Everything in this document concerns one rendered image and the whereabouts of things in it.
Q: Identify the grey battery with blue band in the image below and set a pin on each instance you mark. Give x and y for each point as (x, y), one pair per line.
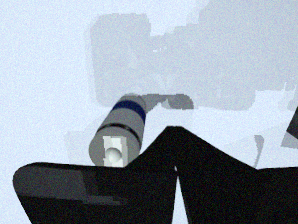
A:
(118, 140)

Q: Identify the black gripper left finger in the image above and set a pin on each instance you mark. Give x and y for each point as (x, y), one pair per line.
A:
(142, 192)

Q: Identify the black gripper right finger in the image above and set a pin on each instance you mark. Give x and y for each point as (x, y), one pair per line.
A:
(219, 189)

